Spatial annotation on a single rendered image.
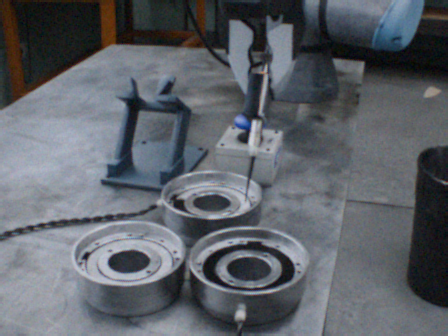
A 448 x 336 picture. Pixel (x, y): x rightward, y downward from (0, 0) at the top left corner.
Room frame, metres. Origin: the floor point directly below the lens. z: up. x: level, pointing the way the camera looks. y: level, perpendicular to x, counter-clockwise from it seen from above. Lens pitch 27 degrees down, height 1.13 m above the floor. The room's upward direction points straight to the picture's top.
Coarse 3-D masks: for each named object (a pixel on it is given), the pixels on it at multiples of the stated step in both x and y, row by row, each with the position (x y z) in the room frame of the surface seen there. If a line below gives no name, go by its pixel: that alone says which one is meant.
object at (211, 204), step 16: (192, 176) 0.60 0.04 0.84; (208, 176) 0.60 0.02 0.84; (224, 176) 0.60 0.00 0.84; (240, 176) 0.59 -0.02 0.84; (176, 192) 0.57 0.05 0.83; (208, 192) 0.57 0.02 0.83; (224, 192) 0.57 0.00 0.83; (256, 192) 0.56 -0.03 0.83; (192, 208) 0.54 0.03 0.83; (208, 208) 0.57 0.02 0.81; (224, 208) 0.57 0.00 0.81; (256, 208) 0.52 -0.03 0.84; (176, 224) 0.51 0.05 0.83; (192, 224) 0.50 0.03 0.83; (208, 224) 0.50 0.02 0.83; (224, 224) 0.50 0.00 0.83; (240, 224) 0.51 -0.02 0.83; (256, 224) 0.53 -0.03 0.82; (192, 240) 0.51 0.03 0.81
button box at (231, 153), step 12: (228, 132) 0.71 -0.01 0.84; (240, 132) 0.70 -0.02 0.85; (264, 132) 0.71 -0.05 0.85; (276, 132) 0.71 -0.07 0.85; (228, 144) 0.67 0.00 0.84; (240, 144) 0.67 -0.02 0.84; (264, 144) 0.67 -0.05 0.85; (276, 144) 0.67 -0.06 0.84; (216, 156) 0.66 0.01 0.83; (228, 156) 0.66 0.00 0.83; (240, 156) 0.65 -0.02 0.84; (264, 156) 0.65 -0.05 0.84; (276, 156) 0.67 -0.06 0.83; (216, 168) 0.66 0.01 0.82; (228, 168) 0.66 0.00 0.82; (240, 168) 0.65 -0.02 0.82; (264, 168) 0.65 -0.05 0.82; (276, 168) 0.67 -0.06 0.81; (264, 180) 0.64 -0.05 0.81
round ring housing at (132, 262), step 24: (96, 240) 0.47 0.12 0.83; (120, 240) 0.48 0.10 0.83; (168, 240) 0.48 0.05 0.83; (72, 264) 0.42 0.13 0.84; (120, 264) 0.46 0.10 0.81; (144, 264) 0.46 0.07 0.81; (96, 288) 0.39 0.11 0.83; (120, 288) 0.39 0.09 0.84; (144, 288) 0.39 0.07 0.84; (168, 288) 0.41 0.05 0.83; (120, 312) 0.39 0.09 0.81; (144, 312) 0.40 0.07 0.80
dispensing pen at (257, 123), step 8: (264, 56) 0.64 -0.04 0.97; (272, 56) 0.64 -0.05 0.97; (264, 64) 0.63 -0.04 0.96; (248, 80) 0.61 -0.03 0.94; (256, 80) 0.61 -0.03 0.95; (248, 88) 0.60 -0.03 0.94; (256, 88) 0.60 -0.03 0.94; (248, 96) 0.60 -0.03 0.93; (256, 96) 0.60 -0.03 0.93; (248, 104) 0.59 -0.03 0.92; (256, 104) 0.59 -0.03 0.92; (248, 112) 0.59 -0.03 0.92; (256, 112) 0.59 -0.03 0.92; (248, 120) 0.61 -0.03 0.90; (256, 120) 0.60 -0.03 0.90; (256, 128) 0.59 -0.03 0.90; (256, 136) 0.59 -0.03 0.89; (248, 144) 0.59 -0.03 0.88; (256, 144) 0.58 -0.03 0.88; (248, 152) 0.58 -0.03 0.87; (256, 152) 0.58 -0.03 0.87; (248, 176) 0.57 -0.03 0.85; (248, 184) 0.56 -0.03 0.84
